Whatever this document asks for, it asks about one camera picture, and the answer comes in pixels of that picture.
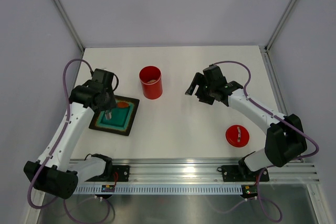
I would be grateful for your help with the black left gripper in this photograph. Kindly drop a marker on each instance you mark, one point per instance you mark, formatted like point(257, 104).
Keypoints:
point(112, 104)

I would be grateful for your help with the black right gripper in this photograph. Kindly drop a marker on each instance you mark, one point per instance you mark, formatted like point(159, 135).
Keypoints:
point(200, 80)

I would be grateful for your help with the stainless steel tongs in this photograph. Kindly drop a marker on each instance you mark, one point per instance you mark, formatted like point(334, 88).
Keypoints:
point(108, 114)

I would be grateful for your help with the red cylindrical canister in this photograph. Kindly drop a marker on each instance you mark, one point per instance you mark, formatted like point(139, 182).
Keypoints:
point(154, 90)

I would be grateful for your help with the red lid with metal handle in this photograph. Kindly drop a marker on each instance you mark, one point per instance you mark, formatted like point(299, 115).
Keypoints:
point(237, 136)

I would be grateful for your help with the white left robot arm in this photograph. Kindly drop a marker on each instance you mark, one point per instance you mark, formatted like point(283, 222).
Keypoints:
point(52, 172)

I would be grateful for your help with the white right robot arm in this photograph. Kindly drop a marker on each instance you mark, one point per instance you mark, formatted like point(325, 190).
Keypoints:
point(284, 133)

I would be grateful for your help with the black green square plate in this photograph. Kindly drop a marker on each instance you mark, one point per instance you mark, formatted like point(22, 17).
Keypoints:
point(121, 121)

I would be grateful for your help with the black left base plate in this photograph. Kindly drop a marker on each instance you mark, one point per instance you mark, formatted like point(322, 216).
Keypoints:
point(115, 172)

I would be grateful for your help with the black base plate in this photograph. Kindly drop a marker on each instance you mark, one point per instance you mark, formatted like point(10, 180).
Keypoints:
point(115, 172)
point(234, 173)

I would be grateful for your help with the aluminium mounting rail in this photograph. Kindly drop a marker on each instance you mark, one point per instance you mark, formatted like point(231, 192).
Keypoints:
point(204, 171)

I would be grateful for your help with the white slotted cable duct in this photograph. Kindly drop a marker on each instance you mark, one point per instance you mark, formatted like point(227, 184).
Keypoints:
point(123, 189)

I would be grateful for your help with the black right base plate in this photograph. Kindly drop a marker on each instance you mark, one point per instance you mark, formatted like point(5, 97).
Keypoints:
point(234, 173)

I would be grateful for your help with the left aluminium frame post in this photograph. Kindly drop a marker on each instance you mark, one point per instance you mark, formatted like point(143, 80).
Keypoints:
point(68, 23)

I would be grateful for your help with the aluminium frame post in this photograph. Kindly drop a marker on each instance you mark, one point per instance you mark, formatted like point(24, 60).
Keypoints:
point(68, 23)
point(279, 26)

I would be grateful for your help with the right aluminium frame post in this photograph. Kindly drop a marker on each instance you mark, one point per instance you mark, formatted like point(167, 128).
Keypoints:
point(279, 26)

